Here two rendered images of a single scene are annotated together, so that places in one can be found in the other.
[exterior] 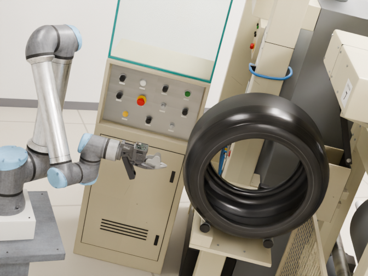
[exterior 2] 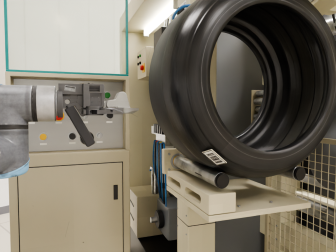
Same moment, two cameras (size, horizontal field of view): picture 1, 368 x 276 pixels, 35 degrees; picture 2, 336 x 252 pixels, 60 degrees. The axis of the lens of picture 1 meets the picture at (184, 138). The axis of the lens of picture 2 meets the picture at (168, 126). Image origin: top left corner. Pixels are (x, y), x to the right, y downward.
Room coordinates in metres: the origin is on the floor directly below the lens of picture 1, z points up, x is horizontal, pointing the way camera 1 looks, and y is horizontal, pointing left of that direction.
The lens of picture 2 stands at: (1.37, 0.23, 1.10)
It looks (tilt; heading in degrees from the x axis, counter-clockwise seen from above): 3 degrees down; 341
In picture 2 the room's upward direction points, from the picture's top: straight up
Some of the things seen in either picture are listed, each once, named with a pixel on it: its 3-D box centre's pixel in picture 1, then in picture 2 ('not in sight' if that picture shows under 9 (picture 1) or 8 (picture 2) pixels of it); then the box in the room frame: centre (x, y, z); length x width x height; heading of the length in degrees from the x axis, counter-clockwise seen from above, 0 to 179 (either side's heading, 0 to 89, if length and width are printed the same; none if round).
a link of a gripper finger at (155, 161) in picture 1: (156, 161); (123, 102); (2.16, 0.09, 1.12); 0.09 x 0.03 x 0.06; 91
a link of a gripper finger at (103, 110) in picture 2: (144, 164); (106, 110); (2.15, 0.13, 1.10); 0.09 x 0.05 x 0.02; 91
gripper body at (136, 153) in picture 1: (133, 153); (81, 101); (2.17, 0.19, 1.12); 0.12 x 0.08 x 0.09; 91
